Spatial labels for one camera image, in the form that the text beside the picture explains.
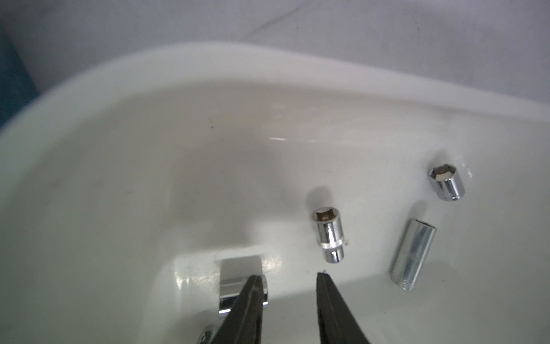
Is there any white plastic storage box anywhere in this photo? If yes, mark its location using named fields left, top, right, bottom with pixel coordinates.
left=1, top=43, right=549, bottom=343

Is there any short chrome socket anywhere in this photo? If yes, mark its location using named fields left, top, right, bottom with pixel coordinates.
left=428, top=163, right=465, bottom=202

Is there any teal plastic tray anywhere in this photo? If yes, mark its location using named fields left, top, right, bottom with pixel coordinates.
left=0, top=27, right=39, bottom=127

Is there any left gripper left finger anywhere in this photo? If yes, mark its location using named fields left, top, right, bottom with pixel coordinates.
left=211, top=275, right=264, bottom=344

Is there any long chrome socket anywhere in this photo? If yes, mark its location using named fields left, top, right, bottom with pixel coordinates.
left=390, top=219, right=437, bottom=292

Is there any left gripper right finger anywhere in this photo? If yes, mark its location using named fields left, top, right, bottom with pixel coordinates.
left=316, top=272, right=370, bottom=344

